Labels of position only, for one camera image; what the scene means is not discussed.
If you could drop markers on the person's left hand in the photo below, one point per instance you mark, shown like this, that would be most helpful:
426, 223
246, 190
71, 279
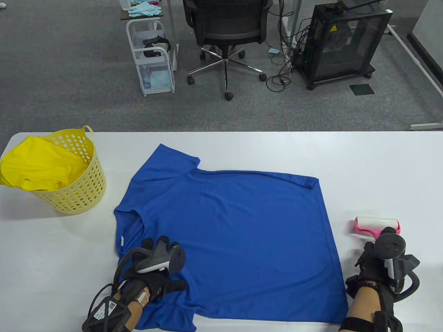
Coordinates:
162, 282

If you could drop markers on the person's right hand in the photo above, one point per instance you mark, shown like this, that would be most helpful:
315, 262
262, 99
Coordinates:
372, 266

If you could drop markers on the pink lint roller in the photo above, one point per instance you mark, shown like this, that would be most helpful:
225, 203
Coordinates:
373, 223

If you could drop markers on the blue t-shirt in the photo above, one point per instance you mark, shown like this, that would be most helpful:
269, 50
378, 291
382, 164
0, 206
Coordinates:
228, 224

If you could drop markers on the yellow t-shirt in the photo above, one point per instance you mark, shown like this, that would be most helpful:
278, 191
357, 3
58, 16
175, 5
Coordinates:
38, 162

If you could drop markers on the white wristwatch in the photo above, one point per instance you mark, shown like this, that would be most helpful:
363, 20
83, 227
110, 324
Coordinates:
142, 297

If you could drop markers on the grey left hand controller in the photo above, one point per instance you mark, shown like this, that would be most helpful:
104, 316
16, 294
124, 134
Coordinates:
176, 259

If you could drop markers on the yellow perforated plastic basket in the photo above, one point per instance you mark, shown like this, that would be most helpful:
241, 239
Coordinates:
86, 193

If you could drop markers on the white floor foot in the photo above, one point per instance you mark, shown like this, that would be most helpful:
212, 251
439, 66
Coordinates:
427, 126

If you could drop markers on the black floor plate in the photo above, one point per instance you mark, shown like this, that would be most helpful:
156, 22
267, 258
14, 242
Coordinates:
361, 89

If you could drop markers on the light blue packet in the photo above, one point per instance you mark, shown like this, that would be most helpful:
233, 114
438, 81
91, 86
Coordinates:
157, 79

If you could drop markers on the white rolling cart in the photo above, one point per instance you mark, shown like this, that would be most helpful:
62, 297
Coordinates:
152, 61

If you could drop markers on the black cabinet on wheels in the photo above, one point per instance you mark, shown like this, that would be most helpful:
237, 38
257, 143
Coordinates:
346, 45

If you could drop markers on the small light blue cloth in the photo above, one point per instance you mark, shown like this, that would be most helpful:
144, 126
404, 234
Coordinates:
274, 51

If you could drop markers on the black headset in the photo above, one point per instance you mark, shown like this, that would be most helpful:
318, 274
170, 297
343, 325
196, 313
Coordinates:
155, 41

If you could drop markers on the white desk leg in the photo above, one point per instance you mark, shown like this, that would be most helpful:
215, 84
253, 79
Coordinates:
292, 20
172, 34

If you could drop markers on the black office chair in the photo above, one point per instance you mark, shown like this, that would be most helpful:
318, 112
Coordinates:
225, 20

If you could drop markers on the pile of light blue cloths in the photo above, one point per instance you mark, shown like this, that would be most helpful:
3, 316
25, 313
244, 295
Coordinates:
145, 9

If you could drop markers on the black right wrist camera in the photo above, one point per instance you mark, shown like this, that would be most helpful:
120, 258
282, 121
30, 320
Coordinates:
384, 321

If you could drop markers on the white desk frame rail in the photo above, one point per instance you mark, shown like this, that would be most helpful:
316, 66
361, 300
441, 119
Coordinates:
405, 46

